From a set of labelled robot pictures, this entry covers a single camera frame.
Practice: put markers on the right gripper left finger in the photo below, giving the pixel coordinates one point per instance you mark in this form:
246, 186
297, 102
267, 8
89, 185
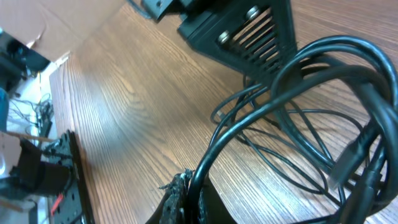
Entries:
171, 209

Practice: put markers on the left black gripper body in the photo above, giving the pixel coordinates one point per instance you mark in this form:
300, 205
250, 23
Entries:
157, 9

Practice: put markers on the background desk clutter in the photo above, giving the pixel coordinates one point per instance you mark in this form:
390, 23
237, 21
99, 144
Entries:
25, 78

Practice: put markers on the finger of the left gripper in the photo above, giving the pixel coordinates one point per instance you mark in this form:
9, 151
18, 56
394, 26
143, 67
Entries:
254, 37

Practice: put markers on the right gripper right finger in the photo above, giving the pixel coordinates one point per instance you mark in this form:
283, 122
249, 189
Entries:
211, 209

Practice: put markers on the brown cardboard box wall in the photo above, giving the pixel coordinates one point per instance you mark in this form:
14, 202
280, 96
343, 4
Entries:
54, 28

